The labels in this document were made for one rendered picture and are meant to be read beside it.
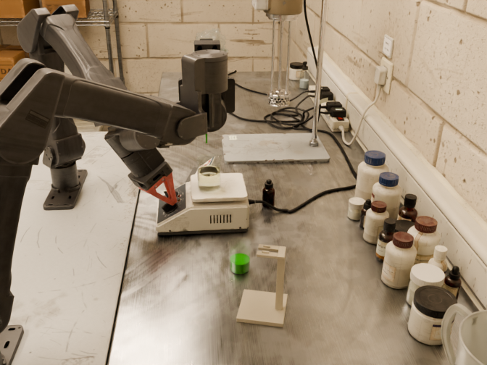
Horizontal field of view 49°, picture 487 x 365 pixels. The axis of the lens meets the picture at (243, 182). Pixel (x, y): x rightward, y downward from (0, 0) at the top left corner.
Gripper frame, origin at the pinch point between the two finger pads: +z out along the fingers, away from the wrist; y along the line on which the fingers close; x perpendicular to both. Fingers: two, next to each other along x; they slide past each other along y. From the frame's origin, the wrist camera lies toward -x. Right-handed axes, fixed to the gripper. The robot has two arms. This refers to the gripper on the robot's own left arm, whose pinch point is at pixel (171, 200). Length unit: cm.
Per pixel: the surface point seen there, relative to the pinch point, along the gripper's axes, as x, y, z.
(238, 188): -11.9, -6.5, 5.8
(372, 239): -23.1, -25.8, 26.2
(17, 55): -28, 226, -28
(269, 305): 4.3, -31.3, 13.3
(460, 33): -61, -32, 2
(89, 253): 19.9, 0.8, -3.3
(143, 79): -83, 234, 29
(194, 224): 0.3, -4.8, 5.5
